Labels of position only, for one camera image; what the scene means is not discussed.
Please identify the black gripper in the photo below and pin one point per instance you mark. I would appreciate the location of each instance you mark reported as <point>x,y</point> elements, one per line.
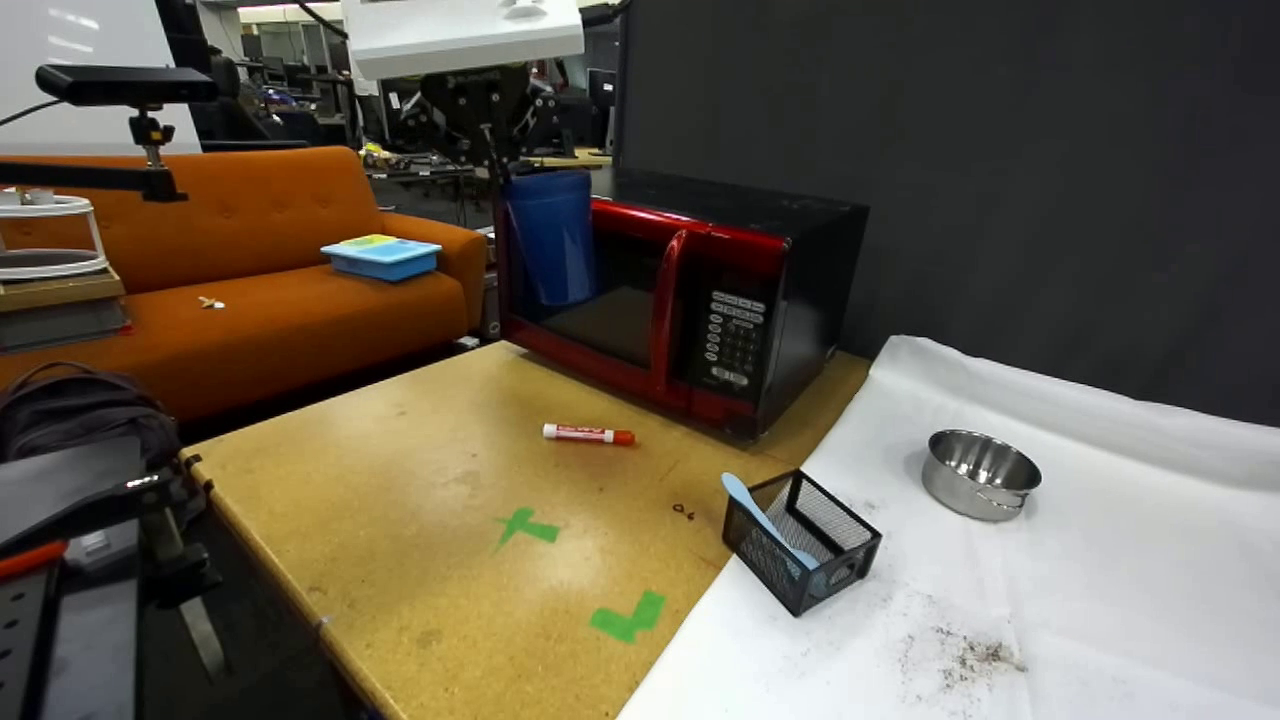
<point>476,106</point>

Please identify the blue plastic cup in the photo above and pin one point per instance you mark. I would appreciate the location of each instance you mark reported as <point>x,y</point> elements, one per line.
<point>553,244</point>

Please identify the red and black microwave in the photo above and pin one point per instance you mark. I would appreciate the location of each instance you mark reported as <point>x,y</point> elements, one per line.
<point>721,334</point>

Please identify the blue flat box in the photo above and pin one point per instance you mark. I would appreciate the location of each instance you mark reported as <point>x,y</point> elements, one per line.
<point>382,259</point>

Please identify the red and white marker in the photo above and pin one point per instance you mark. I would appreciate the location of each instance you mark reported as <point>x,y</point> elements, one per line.
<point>587,432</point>

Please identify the orange sofa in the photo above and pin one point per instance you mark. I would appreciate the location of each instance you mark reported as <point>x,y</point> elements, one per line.
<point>267,334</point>

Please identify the small white object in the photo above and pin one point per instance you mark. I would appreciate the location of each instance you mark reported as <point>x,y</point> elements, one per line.
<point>210,303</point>

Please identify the green T-shaped tape mark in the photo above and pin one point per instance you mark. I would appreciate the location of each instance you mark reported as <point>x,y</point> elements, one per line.
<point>522,528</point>

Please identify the light blue card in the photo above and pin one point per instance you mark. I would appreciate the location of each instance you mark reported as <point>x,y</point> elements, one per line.
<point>760,521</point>

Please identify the stack of books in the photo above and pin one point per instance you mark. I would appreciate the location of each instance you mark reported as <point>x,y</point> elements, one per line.
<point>52,287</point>

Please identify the green L-shaped tape mark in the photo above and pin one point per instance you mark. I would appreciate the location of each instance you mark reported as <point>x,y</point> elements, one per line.
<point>620,622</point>

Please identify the black mesh box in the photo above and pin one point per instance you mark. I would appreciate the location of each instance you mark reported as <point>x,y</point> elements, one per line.
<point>842,533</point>

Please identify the black backpack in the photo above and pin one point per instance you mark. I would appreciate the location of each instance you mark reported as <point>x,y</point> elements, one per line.
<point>75,424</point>

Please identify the metal bowl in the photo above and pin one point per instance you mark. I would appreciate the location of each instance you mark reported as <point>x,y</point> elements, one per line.
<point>980,472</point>

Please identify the black clamp stand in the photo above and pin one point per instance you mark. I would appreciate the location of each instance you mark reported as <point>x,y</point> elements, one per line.
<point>82,627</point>

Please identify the white cloth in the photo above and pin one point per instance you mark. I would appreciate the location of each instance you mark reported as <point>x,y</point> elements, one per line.
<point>1134,601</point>

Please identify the black bar camera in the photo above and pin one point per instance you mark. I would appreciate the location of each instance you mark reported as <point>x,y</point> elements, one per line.
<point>124,82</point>

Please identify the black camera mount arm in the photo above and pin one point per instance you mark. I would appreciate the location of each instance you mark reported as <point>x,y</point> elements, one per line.
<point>82,173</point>

